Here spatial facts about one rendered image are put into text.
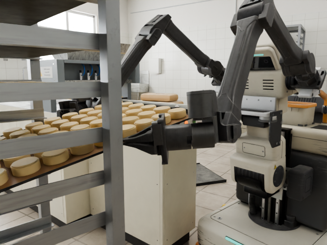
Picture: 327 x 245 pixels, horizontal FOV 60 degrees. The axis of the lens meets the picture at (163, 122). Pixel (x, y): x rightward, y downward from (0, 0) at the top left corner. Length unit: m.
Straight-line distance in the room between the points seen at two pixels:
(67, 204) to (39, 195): 1.53
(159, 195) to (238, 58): 1.04
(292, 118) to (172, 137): 1.13
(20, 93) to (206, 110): 0.35
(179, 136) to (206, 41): 5.49
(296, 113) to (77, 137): 1.29
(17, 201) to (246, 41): 0.64
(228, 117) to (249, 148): 0.80
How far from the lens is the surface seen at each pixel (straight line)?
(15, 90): 0.51
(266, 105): 1.34
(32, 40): 0.52
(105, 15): 0.55
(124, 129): 0.66
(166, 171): 1.59
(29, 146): 0.53
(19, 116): 0.95
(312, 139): 1.59
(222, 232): 1.64
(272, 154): 1.40
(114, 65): 0.55
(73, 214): 2.14
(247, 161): 1.43
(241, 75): 0.75
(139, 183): 1.72
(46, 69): 2.00
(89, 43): 0.56
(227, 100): 0.69
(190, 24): 6.28
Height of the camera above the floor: 1.08
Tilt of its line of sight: 9 degrees down
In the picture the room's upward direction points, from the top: straight up
